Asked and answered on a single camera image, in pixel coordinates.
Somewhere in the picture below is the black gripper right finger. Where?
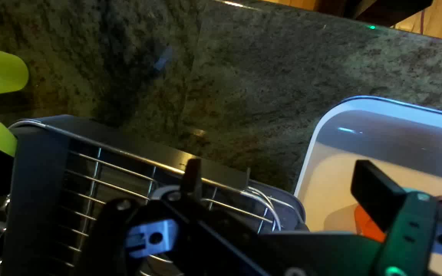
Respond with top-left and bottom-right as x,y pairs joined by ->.
351,159 -> 441,276

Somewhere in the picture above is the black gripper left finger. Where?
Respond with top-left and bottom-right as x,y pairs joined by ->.
162,158 -> 265,276

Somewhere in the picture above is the white sink basin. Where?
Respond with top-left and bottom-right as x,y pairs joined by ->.
294,95 -> 442,276

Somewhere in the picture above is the black dish rack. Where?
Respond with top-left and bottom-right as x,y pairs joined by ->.
4,113 -> 308,276

